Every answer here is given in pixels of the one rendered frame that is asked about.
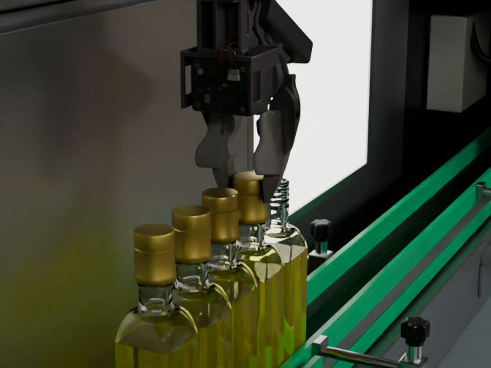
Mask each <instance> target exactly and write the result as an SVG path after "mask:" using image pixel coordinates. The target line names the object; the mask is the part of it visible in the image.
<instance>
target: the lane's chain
mask: <svg viewBox="0 0 491 368"><path fill-rule="evenodd" d="M489 219H491V215H490V216H489V217H488V218H487V219H486V220H485V221H484V222H483V224H482V225H480V227H479V228H478V229H477V230H476V231H475V232H474V233H473V234H472V235H471V236H470V237H469V239H468V240H467V241H466V242H465V243H464V244H463V245H462V247H461V248H460V249H459V250H458V251H457V252H456V253H455V254H454V255H453V256H452V257H451V258H450V259H449V260H448V261H447V263H446V264H445V265H444V266H443V267H442V268H441V269H440V270H439V272H438V273H437V274H436V275H435V276H434V277H433V278H432V279H431V281H430V282H429V283H428V284H427V285H426V286H425V287H424V288H423V289H422V290H421V291H420V292H419V293H418V294H417V295H416V297H415V298H414V299H413V300H412V301H411V302H410V303H409V304H408V306H407V307H406V308H405V309H404V310H403V311H402V312H401V313H400V314H399V316H398V317H396V319H394V320H393V322H392V323H391V324H390V325H389V326H388V327H387V328H386V329H385V331H384V332H383V333H382V334H381V335H380V336H379V337H378V339H377V340H376V341H375V342H374V343H373V344H372V345H371V346H370V347H369V348H368V349H367V350H366V351H365V352H364V353H363V354H367V355H368V354H369V352H370V351H371V350H372V349H373V348H374V347H375V346H376V345H377V343H378V342H379V341H380V340H381V339H382V338H383V337H384V335H385V334H386V333H387V332H388V331H389V330H390V329H391V328H392V327H393V326H394V325H395V324H396V323H397V321H398V320H399V319H400V318H401V317H402V316H403V315H404V313H405V312H406V311H407V310H408V309H409V308H410V307H411V305H412V304H413V303H414V302H415V301H416V300H417V299H418V298H419V297H420V296H421V295H422V294H423V293H424V292H425V290H426V289H427V288H428V287H429V286H430V285H431V284H432V282H433V281H434V280H435V279H436V278H437V277H438V276H439V275H440V274H441V273H442V271H444V270H445V268H446V267H447V266H448V265H449V264H450V263H451V262H452V260H453V259H454V258H455V257H456V256H457V255H458V254H459V252H460V251H461V250H462V249H463V248H464V247H465V246H466V245H467V244H468V243H469V242H470V241H471V240H472V239H473V237H474V236H475V235H476V234H477V233H478V232H479V230H480V229H481V228H482V227H483V226H484V225H485V224H486V222H487V221H488V220H489Z"/></svg>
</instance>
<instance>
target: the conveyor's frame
mask: <svg viewBox="0 0 491 368"><path fill-rule="evenodd" d="M488 245H490V246H491V219H489V220H488V221H487V222H486V224H485V225H484V226H483V227H482V228H481V229H480V230H479V232H478V233H477V234H476V235H475V236H474V237H473V239H472V240H471V241H470V242H469V243H468V244H467V245H466V246H465V247H464V248H463V249H462V250H461V251H460V252H459V254H458V255H457V256H456V257H455V258H454V259H453V260H452V262H451V263H450V264H449V265H448V266H447V267H446V268H445V270H444V271H442V273H441V274H440V275H439V276H438V277H437V278H436V279H435V280H434V281H433V282H432V284H431V285H430V286H429V287H428V288H427V289H426V290H425V292H424V293H423V294H422V295H421V296H420V297H419V298H418V299H417V300H416V301H415V302H414V303H413V304H412V305H411V307H410V308H409V309H408V310H407V311H406V312H405V313H404V315H403V316H402V317H401V318H400V319H399V320H398V321H397V323H396V324H395V325H394V326H393V327H392V328H391V329H390V330H389V331H388V332H387V333H386V334H385V335H384V337H383V338H382V339H381V340H380V341H379V342H378V343H377V345H376V346H375V347H374V348H373V349H372V350H371V351H370V352H369V354H368V355H370V356H377V357H380V358H384V359H390V360H394V361H399V360H400V359H401V357H402V356H403V355H404V353H406V339H404V338H402V337H401V336H400V327H401V323H402V322H403V321H404V320H405V319H406V317H412V318H415V317H421V318H422V319H424V320H427V321H429V322H430V336H429V337H428V338H426V341H425V343H424V345H423V346H422V355H423V356H426V357H428V358H429V359H430V363H429V368H437V367H438V365H439V364H440V363H441V362H442V361H443V359H444V357H445V356H446V355H447V353H448V352H449V351H450V350H451V348H452V347H453V345H454V344H455V343H456V341H457V340H458V339H459V338H460V336H461V334H462V333H463V332H464V331H465V329H466V328H467V327H468V325H469V324H470V322H471V321H472V320H473V319H474V317H475V316H476V314H477V313H478V312H479V311H480V309H481V308H482V306H483V305H484V303H485V302H486V301H487V300H488V299H489V297H490V296H491V266H490V282H489V288H488V289H487V291H486V292H485V293H484V295H483V296H482V297H481V298H479V278H480V267H481V265H482V253H483V252H484V250H485V249H486V248H487V247H488Z"/></svg>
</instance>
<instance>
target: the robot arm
mask: <svg viewBox="0 0 491 368"><path fill-rule="evenodd" d="M312 49H313V42H312V41H311V39H310V38H309V37H308V36H307V35H306V34H305V32H304V31H303V30H302V29H301V28H300V27H299V26H298V25H297V24H296V23H295V22H294V20H293V19H292V18H291V17H290V16H289V15H288V13H287V12H286V11H285V10H284V9H283V8H282V6H281V5H280V4H279V3H278V2H277V1H276V0H197V46H196V47H192V48H189V49H186V50H182V51H180V97H181V108H182V109H184V108H187V107H190V106H191V105H192V109H193V110H194V111H200V112H202V115H203V118H204V119H205V122H206V124H207V126H208V132H207V134H206V136H205V138H204V139H203V140H202V141H201V143H200V144H199V146H198V147H197V150H196V154H195V162H196V165H197V166H198V167H201V168H212V170H213V175H214V178H215V180H216V183H217V185H218V187H219V188H232V178H233V176H234V175H235V174H237V173H236V171H235V165H234V162H235V156H236V155H237V149H236V147H235V137H236V134H237V132H238V130H239V129H240V127H241V122H242V116H246V117H248V116H252V115H259V119H258V120H257V121H256V130H257V134H258V135H259V144H258V145H257V147H256V149H255V152H254V157H253V165H254V172H255V174H256V175H264V176H263V179H262V181H261V185H262V198H263V203H268V202H270V200H271V199H272V198H273V196H274V195H275V192H276V191H277V190H278V187H279V185H280V184H281V181H282V179H283V175H284V172H285V170H286V166H287V164H288V161H289V156H290V153H291V150H292V148H293V146H294V141H295V137H296V134H297V129H298V126H299V122H300V115H301V103H300V96H299V93H298V90H297V86H296V74H290V73H289V68H288V65H287V64H308V63H310V61H311V54H312ZM189 65H191V93H187V94H186V68H185V66H189ZM271 98H273V99H272V100H271ZM268 105H269V109H268Z"/></svg>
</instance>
